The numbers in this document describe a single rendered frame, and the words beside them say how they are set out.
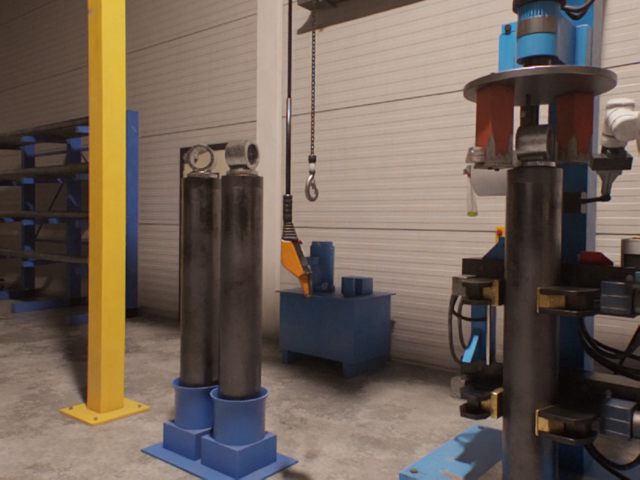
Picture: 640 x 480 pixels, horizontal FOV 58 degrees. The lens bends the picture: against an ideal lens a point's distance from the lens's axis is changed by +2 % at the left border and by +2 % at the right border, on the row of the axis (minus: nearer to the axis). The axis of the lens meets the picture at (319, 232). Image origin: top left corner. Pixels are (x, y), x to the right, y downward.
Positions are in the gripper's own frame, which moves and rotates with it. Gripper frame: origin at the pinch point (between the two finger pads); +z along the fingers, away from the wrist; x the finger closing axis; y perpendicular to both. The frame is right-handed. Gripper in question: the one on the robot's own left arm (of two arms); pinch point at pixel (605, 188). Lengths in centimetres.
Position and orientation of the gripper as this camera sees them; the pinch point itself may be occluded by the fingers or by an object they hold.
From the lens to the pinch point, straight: 242.9
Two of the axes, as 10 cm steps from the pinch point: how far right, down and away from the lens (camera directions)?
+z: 0.7, 9.0, 4.3
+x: -9.8, -0.2, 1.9
